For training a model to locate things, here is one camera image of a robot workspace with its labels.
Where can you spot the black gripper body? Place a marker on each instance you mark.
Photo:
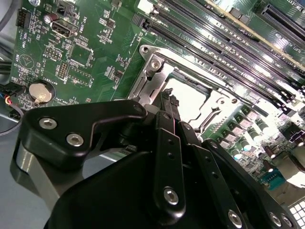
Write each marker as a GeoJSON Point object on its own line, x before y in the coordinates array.
{"type": "Point", "coordinates": [107, 198]}

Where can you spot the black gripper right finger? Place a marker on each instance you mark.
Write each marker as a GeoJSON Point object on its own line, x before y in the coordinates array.
{"type": "Point", "coordinates": [238, 181]}

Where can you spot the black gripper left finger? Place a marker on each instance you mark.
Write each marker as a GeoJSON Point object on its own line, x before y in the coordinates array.
{"type": "Point", "coordinates": [59, 128]}

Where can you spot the metal socket cover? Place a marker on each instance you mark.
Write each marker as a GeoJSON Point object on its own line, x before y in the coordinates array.
{"type": "Point", "coordinates": [226, 99]}

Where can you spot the silver CPU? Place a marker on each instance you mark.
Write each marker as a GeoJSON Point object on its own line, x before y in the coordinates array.
{"type": "Point", "coordinates": [190, 100]}

